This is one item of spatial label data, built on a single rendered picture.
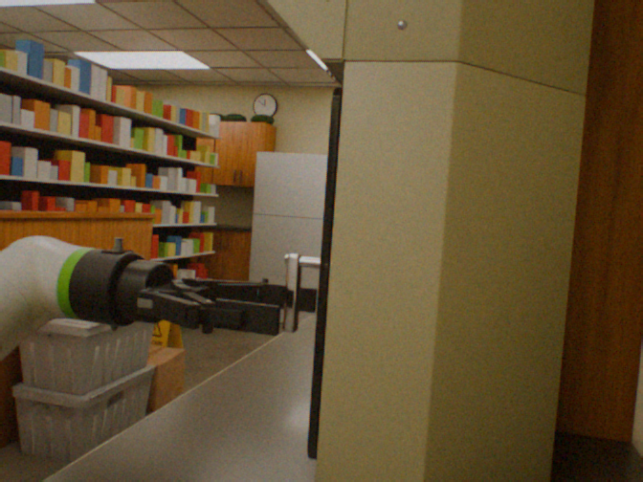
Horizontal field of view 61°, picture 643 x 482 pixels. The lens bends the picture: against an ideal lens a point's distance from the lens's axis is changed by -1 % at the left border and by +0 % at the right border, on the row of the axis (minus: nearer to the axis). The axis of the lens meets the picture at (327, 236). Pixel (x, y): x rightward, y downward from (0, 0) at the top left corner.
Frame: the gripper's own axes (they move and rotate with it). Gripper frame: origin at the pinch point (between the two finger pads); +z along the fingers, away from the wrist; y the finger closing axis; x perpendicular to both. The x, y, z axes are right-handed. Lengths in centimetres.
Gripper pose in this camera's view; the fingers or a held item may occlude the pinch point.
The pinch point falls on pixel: (289, 308)
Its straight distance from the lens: 63.1
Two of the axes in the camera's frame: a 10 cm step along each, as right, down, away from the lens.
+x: -0.7, 10.0, 0.6
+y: 2.5, -0.4, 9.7
